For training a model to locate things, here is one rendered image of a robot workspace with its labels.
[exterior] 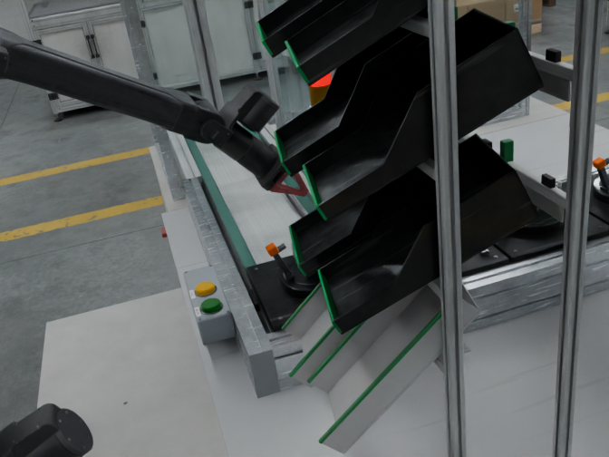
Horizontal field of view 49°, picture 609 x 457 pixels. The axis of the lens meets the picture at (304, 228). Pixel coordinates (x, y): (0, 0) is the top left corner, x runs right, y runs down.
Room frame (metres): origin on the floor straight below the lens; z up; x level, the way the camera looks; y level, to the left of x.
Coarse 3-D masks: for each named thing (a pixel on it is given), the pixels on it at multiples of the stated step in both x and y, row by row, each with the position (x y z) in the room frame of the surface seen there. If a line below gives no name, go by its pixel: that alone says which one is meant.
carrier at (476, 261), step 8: (488, 248) 1.19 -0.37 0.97; (496, 248) 1.19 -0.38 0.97; (480, 256) 1.17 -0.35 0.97; (488, 256) 1.16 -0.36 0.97; (496, 256) 1.16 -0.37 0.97; (504, 256) 1.15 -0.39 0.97; (464, 264) 1.15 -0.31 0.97; (472, 264) 1.14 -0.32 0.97; (480, 264) 1.14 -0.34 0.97; (488, 264) 1.13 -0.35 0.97; (496, 264) 1.13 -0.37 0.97; (504, 264) 1.14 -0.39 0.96; (464, 272) 1.12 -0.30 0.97; (472, 272) 1.12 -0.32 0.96
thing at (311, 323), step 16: (320, 288) 0.96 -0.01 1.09; (304, 304) 0.95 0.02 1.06; (320, 304) 0.96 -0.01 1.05; (288, 320) 0.95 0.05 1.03; (304, 320) 0.95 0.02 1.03; (320, 320) 0.95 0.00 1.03; (304, 336) 0.95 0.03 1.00; (320, 336) 0.91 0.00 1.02; (336, 336) 0.83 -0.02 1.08; (304, 352) 0.91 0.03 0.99; (320, 352) 0.83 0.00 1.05; (304, 368) 0.83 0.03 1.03
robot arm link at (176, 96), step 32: (0, 32) 0.97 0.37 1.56; (0, 64) 0.92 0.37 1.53; (32, 64) 0.97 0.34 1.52; (64, 64) 0.99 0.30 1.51; (96, 64) 1.04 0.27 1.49; (96, 96) 1.01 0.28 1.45; (128, 96) 1.03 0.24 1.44; (160, 96) 1.05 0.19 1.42; (192, 96) 1.12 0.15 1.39; (192, 128) 1.07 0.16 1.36
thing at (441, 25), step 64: (448, 0) 0.66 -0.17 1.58; (576, 0) 0.72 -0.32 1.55; (448, 64) 0.67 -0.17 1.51; (576, 64) 0.71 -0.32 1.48; (448, 128) 0.67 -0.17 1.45; (576, 128) 0.70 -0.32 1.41; (448, 192) 0.66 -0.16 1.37; (576, 192) 0.70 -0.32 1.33; (448, 256) 0.66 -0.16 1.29; (576, 256) 0.70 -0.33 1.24; (448, 320) 0.66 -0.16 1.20; (576, 320) 0.70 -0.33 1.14; (448, 384) 0.67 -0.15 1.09; (448, 448) 0.68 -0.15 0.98
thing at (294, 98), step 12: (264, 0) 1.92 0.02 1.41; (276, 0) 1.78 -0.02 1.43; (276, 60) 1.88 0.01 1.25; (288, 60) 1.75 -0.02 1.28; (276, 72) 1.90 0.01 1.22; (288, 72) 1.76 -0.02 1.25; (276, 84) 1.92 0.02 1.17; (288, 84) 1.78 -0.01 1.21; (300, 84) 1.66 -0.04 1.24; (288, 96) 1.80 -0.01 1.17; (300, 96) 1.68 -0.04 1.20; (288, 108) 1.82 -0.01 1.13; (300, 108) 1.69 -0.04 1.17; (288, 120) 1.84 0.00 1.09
